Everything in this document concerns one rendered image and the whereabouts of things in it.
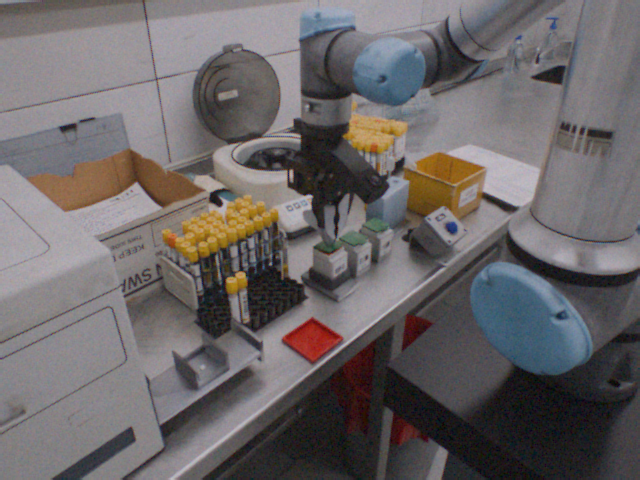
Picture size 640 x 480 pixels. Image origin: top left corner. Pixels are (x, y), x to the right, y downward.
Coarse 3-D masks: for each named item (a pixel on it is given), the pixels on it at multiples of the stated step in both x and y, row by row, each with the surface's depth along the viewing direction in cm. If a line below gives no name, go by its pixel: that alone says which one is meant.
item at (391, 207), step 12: (396, 180) 101; (396, 192) 98; (372, 204) 97; (384, 204) 95; (396, 204) 100; (372, 216) 98; (384, 216) 97; (396, 216) 102; (360, 228) 103; (396, 228) 103
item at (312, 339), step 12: (312, 324) 79; (324, 324) 78; (288, 336) 76; (300, 336) 76; (312, 336) 76; (324, 336) 77; (336, 336) 76; (300, 348) 74; (312, 348) 74; (324, 348) 74; (312, 360) 72
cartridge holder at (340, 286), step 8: (312, 272) 86; (344, 272) 85; (304, 280) 88; (312, 280) 87; (320, 280) 85; (328, 280) 84; (336, 280) 84; (344, 280) 86; (352, 280) 87; (320, 288) 86; (328, 288) 85; (336, 288) 85; (344, 288) 85; (352, 288) 86; (336, 296) 84; (344, 296) 84
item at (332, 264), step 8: (312, 256) 85; (320, 256) 83; (328, 256) 82; (336, 256) 83; (344, 256) 84; (312, 264) 86; (320, 264) 84; (328, 264) 83; (336, 264) 83; (344, 264) 85; (320, 272) 85; (328, 272) 84; (336, 272) 84
